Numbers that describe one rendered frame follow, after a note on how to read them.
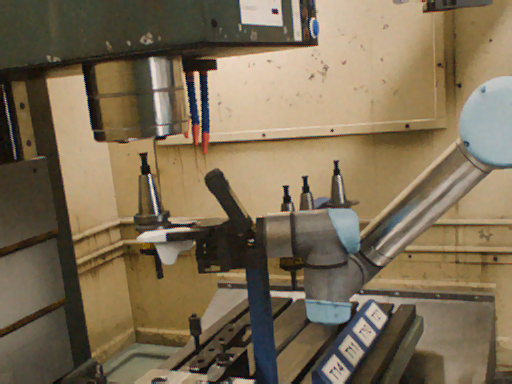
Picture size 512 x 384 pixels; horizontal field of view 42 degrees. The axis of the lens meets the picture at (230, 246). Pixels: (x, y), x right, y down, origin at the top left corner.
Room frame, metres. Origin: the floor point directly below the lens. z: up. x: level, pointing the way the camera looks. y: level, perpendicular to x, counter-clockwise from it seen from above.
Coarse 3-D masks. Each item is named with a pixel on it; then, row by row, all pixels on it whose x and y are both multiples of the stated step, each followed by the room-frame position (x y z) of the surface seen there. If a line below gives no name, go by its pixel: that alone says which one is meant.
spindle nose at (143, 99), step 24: (96, 72) 1.06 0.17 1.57; (120, 72) 1.04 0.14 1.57; (144, 72) 1.04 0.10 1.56; (168, 72) 1.06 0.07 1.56; (96, 96) 1.06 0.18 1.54; (120, 96) 1.04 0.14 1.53; (144, 96) 1.04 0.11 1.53; (168, 96) 1.06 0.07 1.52; (96, 120) 1.07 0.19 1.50; (120, 120) 1.04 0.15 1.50; (144, 120) 1.04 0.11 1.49; (168, 120) 1.06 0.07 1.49
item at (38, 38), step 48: (0, 0) 1.07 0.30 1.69; (48, 0) 1.03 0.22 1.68; (96, 0) 0.99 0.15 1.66; (144, 0) 0.95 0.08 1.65; (192, 0) 0.92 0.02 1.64; (288, 0) 1.19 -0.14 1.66; (0, 48) 1.08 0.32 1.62; (48, 48) 1.03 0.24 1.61; (96, 48) 1.00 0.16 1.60; (144, 48) 0.96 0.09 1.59; (192, 48) 0.93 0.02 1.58; (240, 48) 1.05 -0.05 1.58; (288, 48) 1.25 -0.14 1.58
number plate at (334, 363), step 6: (330, 360) 1.29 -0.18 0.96; (336, 360) 1.30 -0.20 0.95; (330, 366) 1.27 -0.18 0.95; (336, 366) 1.29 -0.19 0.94; (342, 366) 1.30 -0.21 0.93; (324, 372) 1.25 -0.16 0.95; (330, 372) 1.26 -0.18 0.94; (336, 372) 1.27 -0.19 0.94; (342, 372) 1.28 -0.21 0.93; (348, 372) 1.30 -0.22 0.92; (330, 378) 1.24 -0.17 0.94; (336, 378) 1.25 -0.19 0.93; (342, 378) 1.27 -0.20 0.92
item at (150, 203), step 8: (144, 176) 1.11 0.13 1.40; (152, 176) 1.11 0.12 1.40; (144, 184) 1.10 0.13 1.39; (152, 184) 1.11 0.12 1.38; (144, 192) 1.10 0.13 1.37; (152, 192) 1.10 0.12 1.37; (144, 200) 1.10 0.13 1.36; (152, 200) 1.10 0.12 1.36; (160, 200) 1.11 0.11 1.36; (144, 208) 1.10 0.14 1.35; (152, 208) 1.10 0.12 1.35; (160, 208) 1.11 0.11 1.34
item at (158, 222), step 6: (168, 210) 1.13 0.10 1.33; (138, 216) 1.10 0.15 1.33; (144, 216) 1.09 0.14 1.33; (150, 216) 1.09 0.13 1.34; (156, 216) 1.09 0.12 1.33; (162, 216) 1.09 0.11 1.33; (168, 216) 1.12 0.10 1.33; (138, 222) 1.09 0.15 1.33; (144, 222) 1.09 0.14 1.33; (150, 222) 1.09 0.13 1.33; (156, 222) 1.09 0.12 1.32; (162, 222) 1.10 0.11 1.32; (168, 222) 1.12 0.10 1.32; (138, 228) 1.10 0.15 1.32; (144, 228) 1.09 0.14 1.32; (150, 228) 1.09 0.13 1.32; (156, 228) 1.09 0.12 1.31; (162, 228) 1.09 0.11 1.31
